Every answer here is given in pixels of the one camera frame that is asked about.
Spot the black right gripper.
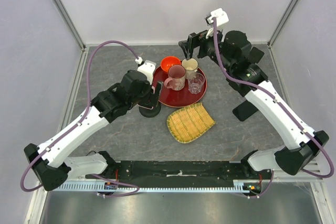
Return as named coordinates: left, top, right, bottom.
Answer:
left=180, top=24, right=234, bottom=73

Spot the pink-cased smartphone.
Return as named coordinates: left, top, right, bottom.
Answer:
left=142, top=86, right=158, bottom=110

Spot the black folding phone stand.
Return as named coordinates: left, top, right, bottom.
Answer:
left=249, top=47, right=265, bottom=64

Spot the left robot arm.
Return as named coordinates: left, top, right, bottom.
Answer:
left=24, top=70, right=163, bottom=191

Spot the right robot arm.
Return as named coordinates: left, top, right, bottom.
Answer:
left=178, top=30, right=334, bottom=179

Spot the cream cup with dark rim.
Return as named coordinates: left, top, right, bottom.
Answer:
left=182, top=58, right=198, bottom=80

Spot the round red tray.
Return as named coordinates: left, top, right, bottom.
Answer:
left=152, top=66, right=207, bottom=108

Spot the orange bowl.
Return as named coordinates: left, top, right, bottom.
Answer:
left=160, top=56, right=181, bottom=73

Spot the pink floral mug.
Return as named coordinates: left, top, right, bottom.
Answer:
left=164, top=65, right=186, bottom=91

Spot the clear glass tumbler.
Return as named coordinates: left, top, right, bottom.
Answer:
left=188, top=72, right=205, bottom=94

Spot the woven bamboo mat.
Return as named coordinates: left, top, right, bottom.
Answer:
left=166, top=102, right=216, bottom=144

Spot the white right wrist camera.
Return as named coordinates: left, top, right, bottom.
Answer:
left=205, top=8, right=229, bottom=38

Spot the grey slotted cable duct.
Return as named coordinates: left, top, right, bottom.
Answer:
left=54, top=180, right=256, bottom=193

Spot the aluminium frame rail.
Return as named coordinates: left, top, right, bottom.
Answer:
left=301, top=162, right=322, bottom=179

